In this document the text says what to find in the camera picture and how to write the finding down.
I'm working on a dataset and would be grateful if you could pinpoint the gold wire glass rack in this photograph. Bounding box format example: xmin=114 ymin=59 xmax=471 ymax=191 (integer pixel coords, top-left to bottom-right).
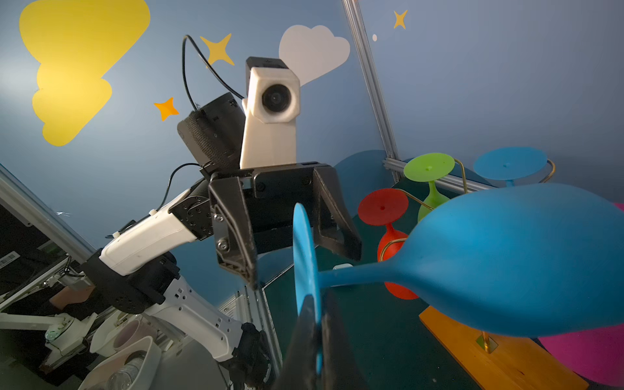
xmin=378 ymin=158 xmax=557 ymax=354

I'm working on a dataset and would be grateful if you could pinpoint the green wine glass rear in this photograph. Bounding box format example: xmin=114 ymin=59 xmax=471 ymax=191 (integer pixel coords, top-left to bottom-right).
xmin=403 ymin=153 xmax=456 ymax=223

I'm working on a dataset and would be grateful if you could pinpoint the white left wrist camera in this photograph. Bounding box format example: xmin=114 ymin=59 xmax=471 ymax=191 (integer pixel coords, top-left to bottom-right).
xmin=240 ymin=57 xmax=301 ymax=169

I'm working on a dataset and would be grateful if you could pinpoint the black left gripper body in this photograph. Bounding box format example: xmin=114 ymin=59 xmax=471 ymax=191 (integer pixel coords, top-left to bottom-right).
xmin=208 ymin=162 xmax=337 ymax=254

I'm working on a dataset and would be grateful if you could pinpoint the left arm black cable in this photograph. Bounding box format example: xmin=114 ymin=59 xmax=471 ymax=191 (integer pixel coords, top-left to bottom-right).
xmin=181 ymin=34 xmax=245 ymax=111

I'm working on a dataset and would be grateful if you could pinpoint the wooden rack base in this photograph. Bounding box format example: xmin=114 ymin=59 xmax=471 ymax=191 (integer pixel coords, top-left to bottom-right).
xmin=419 ymin=306 xmax=589 ymax=389

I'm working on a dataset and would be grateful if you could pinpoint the red wine glass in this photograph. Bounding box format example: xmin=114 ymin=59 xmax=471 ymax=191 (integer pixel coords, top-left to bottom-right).
xmin=357 ymin=188 xmax=420 ymax=301

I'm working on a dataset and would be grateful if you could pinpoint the blue wine glass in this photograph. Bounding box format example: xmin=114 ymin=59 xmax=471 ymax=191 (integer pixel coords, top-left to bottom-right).
xmin=473 ymin=147 xmax=548 ymax=187
xmin=292 ymin=183 xmax=624 ymax=375

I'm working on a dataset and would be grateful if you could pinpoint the magenta wine glass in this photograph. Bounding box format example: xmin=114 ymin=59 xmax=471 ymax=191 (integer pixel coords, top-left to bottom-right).
xmin=538 ymin=202 xmax=624 ymax=388

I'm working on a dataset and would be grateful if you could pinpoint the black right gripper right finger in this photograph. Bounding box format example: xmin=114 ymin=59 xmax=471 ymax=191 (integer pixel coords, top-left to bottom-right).
xmin=321 ymin=291 xmax=368 ymax=390

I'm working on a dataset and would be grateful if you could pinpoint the blue wine glass rear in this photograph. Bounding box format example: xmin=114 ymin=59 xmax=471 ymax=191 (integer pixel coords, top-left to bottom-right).
xmin=473 ymin=147 xmax=548 ymax=187

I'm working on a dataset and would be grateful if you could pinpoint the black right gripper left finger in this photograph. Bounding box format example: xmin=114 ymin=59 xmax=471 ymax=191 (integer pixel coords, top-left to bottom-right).
xmin=273 ymin=295 xmax=320 ymax=390

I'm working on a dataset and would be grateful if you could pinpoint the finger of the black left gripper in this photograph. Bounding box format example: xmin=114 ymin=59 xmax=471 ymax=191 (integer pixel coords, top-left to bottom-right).
xmin=312 ymin=165 xmax=362 ymax=261
xmin=208 ymin=177 xmax=258 ymax=288

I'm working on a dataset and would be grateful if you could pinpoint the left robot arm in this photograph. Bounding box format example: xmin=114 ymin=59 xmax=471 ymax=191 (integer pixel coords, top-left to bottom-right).
xmin=83 ymin=94 xmax=362 ymax=389

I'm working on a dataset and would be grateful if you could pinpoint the aluminium frame rail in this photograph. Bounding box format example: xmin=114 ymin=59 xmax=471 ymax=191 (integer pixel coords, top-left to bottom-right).
xmin=341 ymin=0 xmax=495 ymax=194

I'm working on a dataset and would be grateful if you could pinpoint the blue wine glass front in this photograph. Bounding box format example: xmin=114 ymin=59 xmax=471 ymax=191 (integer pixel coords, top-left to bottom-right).
xmin=292 ymin=183 xmax=624 ymax=375

